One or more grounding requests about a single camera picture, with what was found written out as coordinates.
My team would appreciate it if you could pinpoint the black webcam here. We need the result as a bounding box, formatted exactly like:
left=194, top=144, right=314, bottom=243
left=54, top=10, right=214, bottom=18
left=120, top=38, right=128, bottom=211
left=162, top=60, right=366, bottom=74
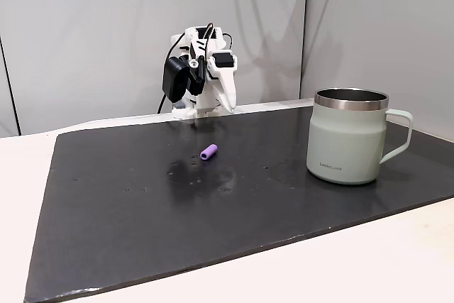
left=162, top=55, right=207, bottom=104

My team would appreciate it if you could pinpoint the pale green steel mug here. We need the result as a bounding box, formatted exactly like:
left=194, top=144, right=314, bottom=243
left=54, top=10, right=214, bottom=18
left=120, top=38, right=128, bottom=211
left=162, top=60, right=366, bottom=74
left=306, top=87, right=414, bottom=186

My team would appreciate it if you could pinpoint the purple pen grip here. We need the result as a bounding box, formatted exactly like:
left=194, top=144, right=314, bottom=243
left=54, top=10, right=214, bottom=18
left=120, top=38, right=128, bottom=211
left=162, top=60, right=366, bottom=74
left=199, top=143, right=218, bottom=161

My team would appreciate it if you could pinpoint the black webcam cable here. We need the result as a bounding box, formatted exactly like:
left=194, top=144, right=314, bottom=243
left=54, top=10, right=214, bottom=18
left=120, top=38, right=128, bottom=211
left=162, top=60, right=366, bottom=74
left=157, top=22, right=233, bottom=115

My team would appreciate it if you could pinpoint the black table mat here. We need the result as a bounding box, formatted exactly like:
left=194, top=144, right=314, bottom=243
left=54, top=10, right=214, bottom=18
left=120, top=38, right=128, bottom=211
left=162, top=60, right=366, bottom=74
left=23, top=105, right=454, bottom=303

